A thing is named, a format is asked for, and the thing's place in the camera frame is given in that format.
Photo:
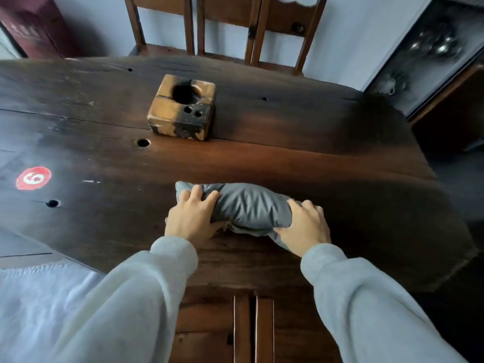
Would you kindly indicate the person's right hand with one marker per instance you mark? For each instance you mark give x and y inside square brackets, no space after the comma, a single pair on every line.
[308,232]

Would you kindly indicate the person's left hand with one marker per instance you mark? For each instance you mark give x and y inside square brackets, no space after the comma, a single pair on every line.
[189,223]

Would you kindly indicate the person's left middle finger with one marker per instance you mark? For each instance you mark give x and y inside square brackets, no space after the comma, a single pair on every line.
[196,193]

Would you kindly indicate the person's right thumb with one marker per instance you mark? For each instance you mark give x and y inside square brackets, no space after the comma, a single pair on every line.
[283,232]

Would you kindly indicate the person's right middle finger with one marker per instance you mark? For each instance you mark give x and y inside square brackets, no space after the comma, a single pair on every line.
[307,206]

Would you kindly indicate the person's left thumb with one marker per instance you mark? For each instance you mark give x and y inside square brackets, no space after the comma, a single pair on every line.
[220,226]

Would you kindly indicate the grey cloth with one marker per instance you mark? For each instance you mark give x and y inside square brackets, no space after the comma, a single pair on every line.
[249,207]

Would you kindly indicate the person's right forearm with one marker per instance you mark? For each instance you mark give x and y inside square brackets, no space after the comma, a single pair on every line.
[363,306]

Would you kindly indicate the person's left forearm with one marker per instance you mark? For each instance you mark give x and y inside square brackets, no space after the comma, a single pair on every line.
[140,298]

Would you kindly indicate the wooden block holder with holes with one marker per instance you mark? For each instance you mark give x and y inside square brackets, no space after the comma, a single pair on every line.
[177,113]

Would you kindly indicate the brown wooden slatted chair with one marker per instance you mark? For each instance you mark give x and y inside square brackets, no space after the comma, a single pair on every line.
[245,328]

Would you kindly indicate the red round sticker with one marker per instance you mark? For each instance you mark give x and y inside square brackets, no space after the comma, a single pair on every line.
[33,178]

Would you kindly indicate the brown wooden chair scalloped back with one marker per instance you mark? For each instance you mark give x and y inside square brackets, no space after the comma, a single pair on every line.
[287,18]

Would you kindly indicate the white fabric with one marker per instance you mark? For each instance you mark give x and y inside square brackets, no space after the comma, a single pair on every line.
[37,306]

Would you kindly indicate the glass door display cabinet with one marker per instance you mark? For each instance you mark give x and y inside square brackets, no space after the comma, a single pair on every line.
[431,52]

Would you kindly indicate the dark red cabinet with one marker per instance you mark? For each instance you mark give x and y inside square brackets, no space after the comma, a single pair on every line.
[34,26]

